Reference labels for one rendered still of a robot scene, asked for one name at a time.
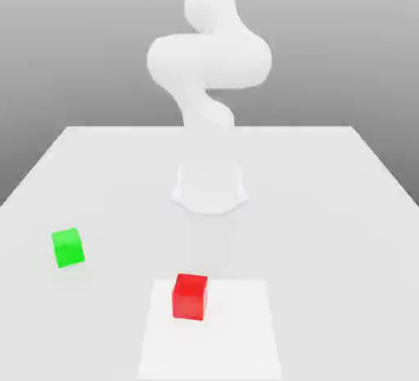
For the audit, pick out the small green cube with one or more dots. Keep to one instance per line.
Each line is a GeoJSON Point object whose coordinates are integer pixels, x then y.
{"type": "Point", "coordinates": [67, 248]}

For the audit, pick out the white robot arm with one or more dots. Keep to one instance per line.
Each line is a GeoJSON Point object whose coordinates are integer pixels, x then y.
{"type": "Point", "coordinates": [209, 60]}

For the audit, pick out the small red cube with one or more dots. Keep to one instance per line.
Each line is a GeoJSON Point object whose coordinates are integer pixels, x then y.
{"type": "Point", "coordinates": [189, 297]}

